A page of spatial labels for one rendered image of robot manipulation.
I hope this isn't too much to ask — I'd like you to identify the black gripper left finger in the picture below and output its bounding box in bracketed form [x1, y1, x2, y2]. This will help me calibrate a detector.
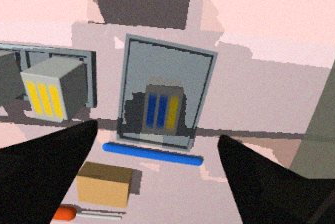
[0, 120, 98, 224]

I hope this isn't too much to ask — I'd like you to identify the blue flat bar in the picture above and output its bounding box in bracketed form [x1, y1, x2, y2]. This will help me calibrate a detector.
[102, 142, 203, 166]

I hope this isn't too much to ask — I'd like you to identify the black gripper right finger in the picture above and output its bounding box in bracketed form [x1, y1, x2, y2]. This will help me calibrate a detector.
[217, 135, 335, 224]

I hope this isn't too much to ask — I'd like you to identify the tan rectangular box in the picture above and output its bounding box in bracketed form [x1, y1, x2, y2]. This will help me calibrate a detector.
[76, 161, 133, 208]

